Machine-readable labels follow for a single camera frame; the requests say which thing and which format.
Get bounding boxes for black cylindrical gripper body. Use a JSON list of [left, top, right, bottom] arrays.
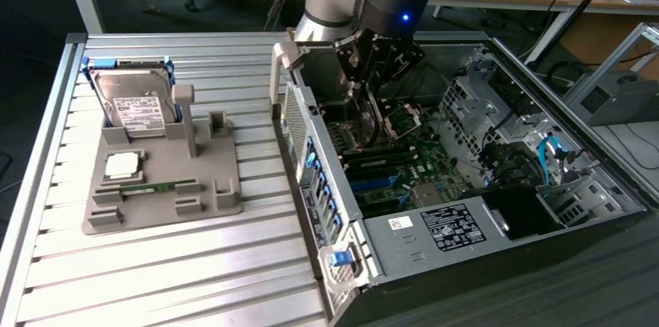
[[358, 0, 437, 41]]

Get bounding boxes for green graphics card black cooler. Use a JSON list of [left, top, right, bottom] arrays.
[[352, 79, 386, 150]]

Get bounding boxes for silver socket cover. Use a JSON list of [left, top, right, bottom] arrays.
[[382, 102, 424, 140]]

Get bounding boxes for perforated metal disk bay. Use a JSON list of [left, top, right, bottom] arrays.
[[436, 49, 554, 174]]

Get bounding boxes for green motherboard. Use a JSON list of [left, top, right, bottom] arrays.
[[322, 103, 477, 217]]

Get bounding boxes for black RAM stick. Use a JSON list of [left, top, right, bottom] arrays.
[[344, 151, 418, 173]]

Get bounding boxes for blue expansion slot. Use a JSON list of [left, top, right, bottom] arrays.
[[350, 175, 393, 192]]

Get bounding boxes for silver chipset heatsink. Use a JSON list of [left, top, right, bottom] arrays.
[[413, 183, 448, 207]]

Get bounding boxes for black stand pole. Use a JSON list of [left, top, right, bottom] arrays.
[[522, 0, 632, 72]]

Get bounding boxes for grey computer tower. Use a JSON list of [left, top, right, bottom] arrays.
[[562, 70, 659, 127]]

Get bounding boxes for hard disk with blue carrier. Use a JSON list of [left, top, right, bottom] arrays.
[[79, 56, 179, 140]]

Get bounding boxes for grey power supply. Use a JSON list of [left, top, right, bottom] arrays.
[[362, 202, 509, 278]]

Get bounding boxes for grey slotted disk bay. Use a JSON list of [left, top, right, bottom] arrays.
[[534, 174, 621, 228]]

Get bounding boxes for green RAM stick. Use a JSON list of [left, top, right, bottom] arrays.
[[118, 183, 177, 195]]

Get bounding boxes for silver CPU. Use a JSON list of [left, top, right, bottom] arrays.
[[101, 150, 146, 184]]

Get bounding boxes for grey parts rack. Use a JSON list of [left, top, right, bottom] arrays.
[[81, 83, 244, 237]]

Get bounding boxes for black open PC case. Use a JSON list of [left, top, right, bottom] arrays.
[[269, 32, 659, 327]]

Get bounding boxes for black wire bundle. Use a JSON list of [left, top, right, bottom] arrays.
[[477, 140, 542, 190]]

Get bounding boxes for light blue wire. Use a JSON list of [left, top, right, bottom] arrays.
[[536, 133, 568, 186]]

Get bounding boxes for aluminium profile frame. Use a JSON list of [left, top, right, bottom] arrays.
[[590, 21, 659, 85]]

